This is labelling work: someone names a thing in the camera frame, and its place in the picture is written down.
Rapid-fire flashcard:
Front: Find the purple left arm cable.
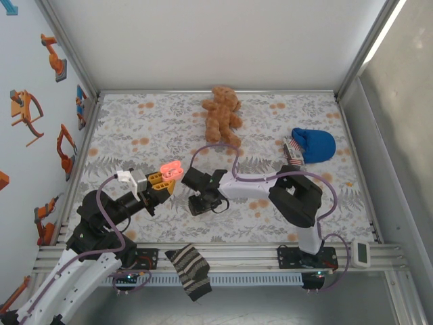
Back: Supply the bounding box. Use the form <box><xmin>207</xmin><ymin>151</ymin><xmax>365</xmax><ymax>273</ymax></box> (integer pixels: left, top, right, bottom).
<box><xmin>15</xmin><ymin>174</ymin><xmax>152</xmax><ymax>321</ymax></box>

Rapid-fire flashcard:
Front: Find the pink earbud charging case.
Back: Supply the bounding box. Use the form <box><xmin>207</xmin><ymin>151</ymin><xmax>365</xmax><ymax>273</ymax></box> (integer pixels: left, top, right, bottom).
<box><xmin>160</xmin><ymin>161</ymin><xmax>184</xmax><ymax>181</ymax></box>

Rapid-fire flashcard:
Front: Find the floral printed table mat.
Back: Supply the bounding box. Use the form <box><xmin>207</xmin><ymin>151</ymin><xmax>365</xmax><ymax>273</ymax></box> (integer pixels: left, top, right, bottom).
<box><xmin>69</xmin><ymin>93</ymin><xmax>376</xmax><ymax>244</ymax></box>

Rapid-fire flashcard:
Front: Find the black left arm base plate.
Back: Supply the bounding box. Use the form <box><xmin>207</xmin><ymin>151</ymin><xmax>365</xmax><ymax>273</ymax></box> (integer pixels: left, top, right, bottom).
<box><xmin>133</xmin><ymin>248</ymin><xmax>160</xmax><ymax>271</ymax></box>

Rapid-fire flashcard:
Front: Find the blue cloth pouch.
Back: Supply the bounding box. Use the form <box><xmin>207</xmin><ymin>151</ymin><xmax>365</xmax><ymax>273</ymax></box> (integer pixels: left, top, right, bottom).
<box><xmin>291</xmin><ymin>127</ymin><xmax>337</xmax><ymax>165</ymax></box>

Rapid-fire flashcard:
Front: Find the white digital timer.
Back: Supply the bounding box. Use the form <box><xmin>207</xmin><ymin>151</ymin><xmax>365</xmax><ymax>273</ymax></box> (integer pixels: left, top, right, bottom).
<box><xmin>350</xmin><ymin>238</ymin><xmax>372</xmax><ymax>269</ymax></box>

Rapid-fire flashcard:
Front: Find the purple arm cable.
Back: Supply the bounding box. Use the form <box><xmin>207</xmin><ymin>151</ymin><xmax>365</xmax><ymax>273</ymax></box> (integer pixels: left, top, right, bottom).
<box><xmin>189</xmin><ymin>144</ymin><xmax>349</xmax><ymax>294</ymax></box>
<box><xmin>15</xmin><ymin>174</ymin><xmax>152</xmax><ymax>321</ymax></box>

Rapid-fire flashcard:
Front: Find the orange claw gripper wall sticker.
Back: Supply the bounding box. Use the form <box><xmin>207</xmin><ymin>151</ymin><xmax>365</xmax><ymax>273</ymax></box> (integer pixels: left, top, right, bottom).
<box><xmin>9</xmin><ymin>89</ymin><xmax>45</xmax><ymax>147</ymax></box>

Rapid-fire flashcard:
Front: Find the flag print glasses case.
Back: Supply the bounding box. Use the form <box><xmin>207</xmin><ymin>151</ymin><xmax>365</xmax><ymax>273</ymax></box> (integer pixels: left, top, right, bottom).
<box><xmin>282</xmin><ymin>135</ymin><xmax>305</xmax><ymax>167</ymax></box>

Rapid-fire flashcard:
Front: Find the brown teddy bear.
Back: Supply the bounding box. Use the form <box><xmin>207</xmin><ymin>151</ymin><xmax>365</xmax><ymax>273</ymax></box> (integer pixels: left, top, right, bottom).
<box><xmin>201</xmin><ymin>85</ymin><xmax>244</xmax><ymax>148</ymax></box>

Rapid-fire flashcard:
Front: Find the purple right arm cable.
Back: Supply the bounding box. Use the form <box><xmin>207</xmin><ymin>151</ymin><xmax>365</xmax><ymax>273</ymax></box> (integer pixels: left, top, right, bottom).
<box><xmin>189</xmin><ymin>144</ymin><xmax>349</xmax><ymax>294</ymax></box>

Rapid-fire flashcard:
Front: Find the white slotted cable duct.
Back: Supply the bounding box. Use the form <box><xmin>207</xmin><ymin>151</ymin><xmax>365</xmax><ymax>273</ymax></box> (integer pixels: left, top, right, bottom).
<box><xmin>101</xmin><ymin>272</ymin><xmax>304</xmax><ymax>286</ymax></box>

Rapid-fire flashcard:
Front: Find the striped brown sock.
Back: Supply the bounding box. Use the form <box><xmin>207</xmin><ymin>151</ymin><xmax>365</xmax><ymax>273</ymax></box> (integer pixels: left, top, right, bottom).
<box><xmin>164</xmin><ymin>243</ymin><xmax>213</xmax><ymax>303</ymax></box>

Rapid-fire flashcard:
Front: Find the blue orange rail wall sticker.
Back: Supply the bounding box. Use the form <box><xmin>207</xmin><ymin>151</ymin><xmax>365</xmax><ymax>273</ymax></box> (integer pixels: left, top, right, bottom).
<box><xmin>74</xmin><ymin>84</ymin><xmax>89</xmax><ymax>131</ymax></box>

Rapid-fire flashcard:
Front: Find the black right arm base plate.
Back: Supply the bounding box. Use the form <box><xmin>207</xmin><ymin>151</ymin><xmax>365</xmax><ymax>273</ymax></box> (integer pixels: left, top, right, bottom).
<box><xmin>277</xmin><ymin>246</ymin><xmax>339</xmax><ymax>271</ymax></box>

